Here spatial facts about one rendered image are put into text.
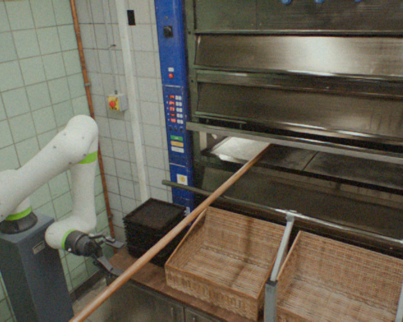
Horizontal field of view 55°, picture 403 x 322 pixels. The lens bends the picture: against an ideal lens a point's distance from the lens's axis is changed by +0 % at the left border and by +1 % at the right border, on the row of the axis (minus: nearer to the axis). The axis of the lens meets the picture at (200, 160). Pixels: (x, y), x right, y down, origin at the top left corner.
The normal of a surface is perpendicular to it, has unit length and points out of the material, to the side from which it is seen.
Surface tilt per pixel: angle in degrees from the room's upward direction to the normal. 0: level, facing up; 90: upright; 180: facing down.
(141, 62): 90
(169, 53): 90
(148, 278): 0
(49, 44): 90
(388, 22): 90
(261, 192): 70
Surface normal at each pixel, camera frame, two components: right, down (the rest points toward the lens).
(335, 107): -0.51, 0.04
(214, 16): -0.53, 0.37
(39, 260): 0.88, 0.15
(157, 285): -0.05, -0.91
